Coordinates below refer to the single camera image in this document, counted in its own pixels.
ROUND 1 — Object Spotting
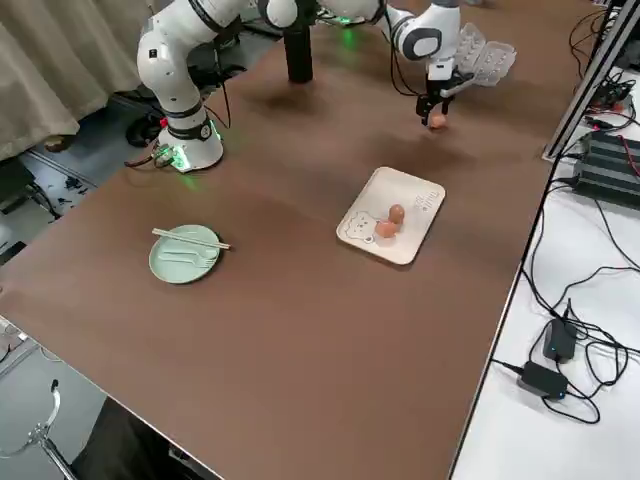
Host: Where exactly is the pale green plate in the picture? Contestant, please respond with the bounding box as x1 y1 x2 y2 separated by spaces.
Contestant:
148 224 225 286

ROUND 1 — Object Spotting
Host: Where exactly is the black power adapter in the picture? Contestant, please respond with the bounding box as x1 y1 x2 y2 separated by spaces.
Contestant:
516 360 570 400
542 319 580 365

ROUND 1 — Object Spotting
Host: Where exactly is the pale green fork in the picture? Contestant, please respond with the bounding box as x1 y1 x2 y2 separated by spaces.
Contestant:
160 249 212 270

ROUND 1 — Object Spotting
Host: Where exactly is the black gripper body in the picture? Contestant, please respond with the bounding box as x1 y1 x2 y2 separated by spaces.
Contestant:
423 69 476 101

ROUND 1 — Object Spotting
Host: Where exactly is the black power supply box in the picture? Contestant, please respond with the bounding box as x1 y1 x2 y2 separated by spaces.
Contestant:
572 159 640 204
582 130 640 174

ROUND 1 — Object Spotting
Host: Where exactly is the clear plastic egg carton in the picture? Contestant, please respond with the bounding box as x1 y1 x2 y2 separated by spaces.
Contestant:
457 22 518 87

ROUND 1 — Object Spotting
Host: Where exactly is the beige curtain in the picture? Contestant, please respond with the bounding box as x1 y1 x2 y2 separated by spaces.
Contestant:
0 0 169 162

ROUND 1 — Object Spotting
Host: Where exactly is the pale green spoon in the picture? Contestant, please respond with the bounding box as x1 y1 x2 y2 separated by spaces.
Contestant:
169 243 220 261

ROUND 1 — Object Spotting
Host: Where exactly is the metal chair frame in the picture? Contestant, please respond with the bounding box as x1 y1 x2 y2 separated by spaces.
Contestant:
0 379 76 480

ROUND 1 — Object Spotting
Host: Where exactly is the cream-white tray with bear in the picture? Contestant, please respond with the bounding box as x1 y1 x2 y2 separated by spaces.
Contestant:
335 166 447 266

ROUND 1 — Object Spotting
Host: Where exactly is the black vase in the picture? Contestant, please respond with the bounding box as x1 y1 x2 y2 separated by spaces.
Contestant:
283 22 315 84

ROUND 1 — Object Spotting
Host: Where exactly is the aluminium post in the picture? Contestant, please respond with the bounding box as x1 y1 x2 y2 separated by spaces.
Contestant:
542 0 629 161

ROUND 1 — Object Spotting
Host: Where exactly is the wooden chopstick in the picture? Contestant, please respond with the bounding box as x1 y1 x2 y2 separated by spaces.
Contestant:
151 229 231 252
152 227 232 250

